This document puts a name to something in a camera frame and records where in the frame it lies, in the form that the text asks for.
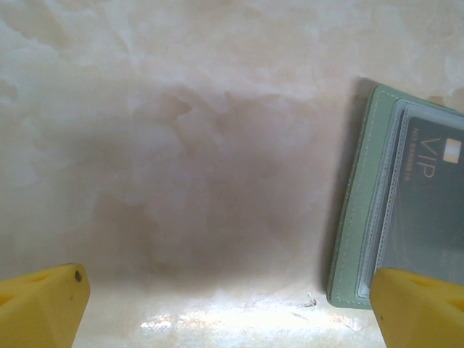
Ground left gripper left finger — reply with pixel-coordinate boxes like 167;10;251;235
0;263;91;348

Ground green card holder wallet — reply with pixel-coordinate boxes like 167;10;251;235
326;83;464;312

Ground black VIP card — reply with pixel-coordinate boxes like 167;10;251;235
384;115;464;283

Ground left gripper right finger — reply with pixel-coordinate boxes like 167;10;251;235
368;267;464;348

